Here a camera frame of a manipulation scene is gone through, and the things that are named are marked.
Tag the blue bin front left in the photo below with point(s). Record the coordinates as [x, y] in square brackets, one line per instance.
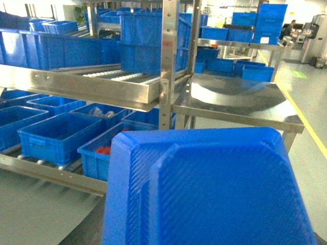
[57, 138]

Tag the large blue bin upper shelf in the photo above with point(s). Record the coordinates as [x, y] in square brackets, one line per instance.
[141, 38]

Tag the clear plastic bags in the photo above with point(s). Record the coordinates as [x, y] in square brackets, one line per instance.
[97, 112]

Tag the red bubble wrap bags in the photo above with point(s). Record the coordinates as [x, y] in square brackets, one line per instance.
[103, 141]

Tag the steel table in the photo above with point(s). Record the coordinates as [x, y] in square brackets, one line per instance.
[252, 103]

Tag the blue bin with red bags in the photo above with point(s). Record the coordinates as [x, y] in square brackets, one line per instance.
[96, 165]

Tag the stacked blue crates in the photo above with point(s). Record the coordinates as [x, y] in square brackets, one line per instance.
[269, 23]

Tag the steel roller shelf rack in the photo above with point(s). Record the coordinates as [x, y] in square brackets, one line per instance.
[141, 97]

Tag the blue plastic block part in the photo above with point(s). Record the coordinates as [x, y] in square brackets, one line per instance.
[203, 186]

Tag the blue bin far left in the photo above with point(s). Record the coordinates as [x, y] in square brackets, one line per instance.
[15, 118]

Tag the blue bin with clear bags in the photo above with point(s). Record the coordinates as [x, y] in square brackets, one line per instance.
[109, 122]

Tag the blue bin back right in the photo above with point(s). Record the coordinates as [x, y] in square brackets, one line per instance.
[149, 120]

